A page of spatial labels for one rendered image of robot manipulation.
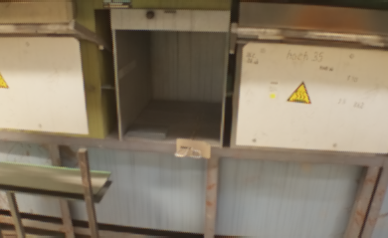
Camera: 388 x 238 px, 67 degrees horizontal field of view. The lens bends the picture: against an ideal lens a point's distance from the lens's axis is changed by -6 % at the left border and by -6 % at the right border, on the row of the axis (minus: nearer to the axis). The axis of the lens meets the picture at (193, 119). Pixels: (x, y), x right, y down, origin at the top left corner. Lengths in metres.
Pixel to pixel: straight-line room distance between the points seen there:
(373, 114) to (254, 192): 0.67
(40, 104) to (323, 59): 1.13
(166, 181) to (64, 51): 0.78
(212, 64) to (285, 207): 0.90
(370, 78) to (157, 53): 1.19
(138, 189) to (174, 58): 0.80
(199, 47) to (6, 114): 1.08
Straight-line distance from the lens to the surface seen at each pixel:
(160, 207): 1.69
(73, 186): 1.50
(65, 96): 1.34
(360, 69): 1.24
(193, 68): 1.90
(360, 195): 1.64
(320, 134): 1.27
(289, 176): 1.56
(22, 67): 1.41
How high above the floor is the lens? 1.48
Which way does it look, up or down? 22 degrees down
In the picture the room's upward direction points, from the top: 1 degrees clockwise
